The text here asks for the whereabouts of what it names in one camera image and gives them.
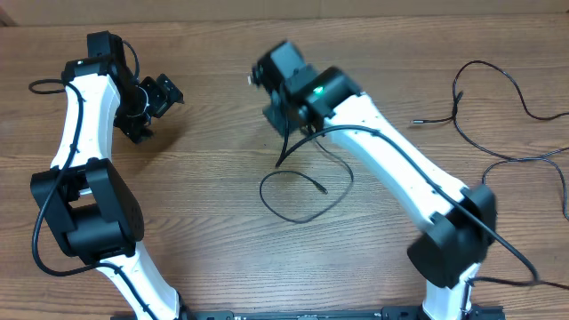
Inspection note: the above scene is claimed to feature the brown cardboard wall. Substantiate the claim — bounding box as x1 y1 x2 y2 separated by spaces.
1 0 568 27

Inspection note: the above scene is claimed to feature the black grey-plug USB cable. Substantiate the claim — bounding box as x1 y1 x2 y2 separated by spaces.
259 132 356 225

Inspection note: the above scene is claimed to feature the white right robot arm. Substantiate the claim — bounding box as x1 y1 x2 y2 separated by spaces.
249 41 505 319

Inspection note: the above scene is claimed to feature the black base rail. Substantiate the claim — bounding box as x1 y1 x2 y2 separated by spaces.
110 305 506 320

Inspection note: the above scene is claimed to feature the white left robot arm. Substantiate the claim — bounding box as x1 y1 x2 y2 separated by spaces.
30 31 193 319

